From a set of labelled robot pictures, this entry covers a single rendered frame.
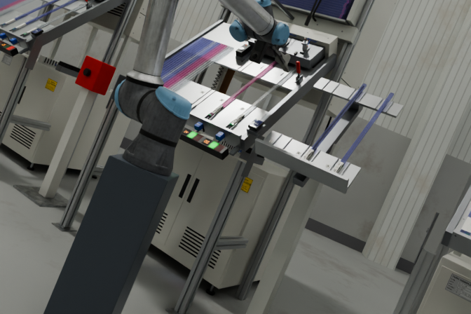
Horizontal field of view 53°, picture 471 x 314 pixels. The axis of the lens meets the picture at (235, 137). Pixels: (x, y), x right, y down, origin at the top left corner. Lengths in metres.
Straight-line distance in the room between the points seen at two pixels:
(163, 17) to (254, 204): 0.98
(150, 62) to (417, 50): 4.17
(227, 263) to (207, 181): 0.38
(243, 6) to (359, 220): 3.97
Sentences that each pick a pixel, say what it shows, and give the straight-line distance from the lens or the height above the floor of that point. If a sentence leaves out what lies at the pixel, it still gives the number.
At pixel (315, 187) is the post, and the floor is 0.67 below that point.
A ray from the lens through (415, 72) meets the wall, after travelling 5.31.
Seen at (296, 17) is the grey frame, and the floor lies 1.35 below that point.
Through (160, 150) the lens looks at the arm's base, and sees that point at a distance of 1.36.
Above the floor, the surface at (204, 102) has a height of 0.79.
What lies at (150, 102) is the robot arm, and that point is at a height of 0.73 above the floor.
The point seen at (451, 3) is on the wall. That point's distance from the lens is 5.55.
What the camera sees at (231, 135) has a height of 0.72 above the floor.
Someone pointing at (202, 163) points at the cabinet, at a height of 0.52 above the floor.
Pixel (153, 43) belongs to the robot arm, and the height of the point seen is 0.89.
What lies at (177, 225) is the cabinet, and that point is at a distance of 2.29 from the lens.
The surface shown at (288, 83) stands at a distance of 2.08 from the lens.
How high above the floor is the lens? 0.78
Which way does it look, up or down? 2 degrees down
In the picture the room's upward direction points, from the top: 23 degrees clockwise
